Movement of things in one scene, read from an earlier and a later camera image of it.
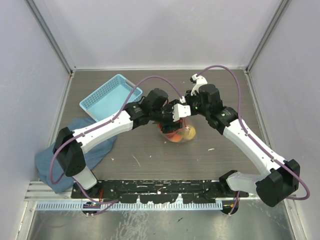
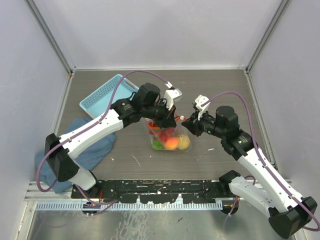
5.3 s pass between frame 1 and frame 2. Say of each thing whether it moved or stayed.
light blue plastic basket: stayed
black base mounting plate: stayed
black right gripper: moved
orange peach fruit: moved
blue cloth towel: stayed
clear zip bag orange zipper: moved
